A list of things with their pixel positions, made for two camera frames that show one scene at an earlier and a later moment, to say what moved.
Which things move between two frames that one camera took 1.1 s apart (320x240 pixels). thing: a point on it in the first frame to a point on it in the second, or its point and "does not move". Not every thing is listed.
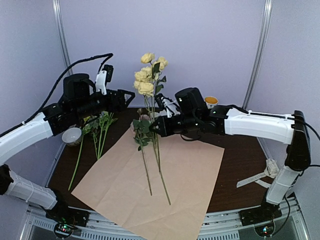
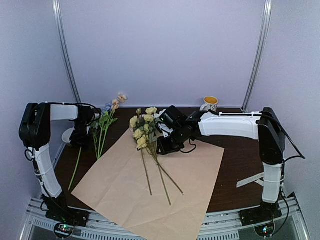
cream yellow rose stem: (148, 79) to (145, 132)
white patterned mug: (211, 101) does not move
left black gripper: (112, 94) to (74, 142)
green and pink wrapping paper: (159, 192) does not move
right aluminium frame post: (260, 52) does not move
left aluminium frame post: (60, 24) does not move
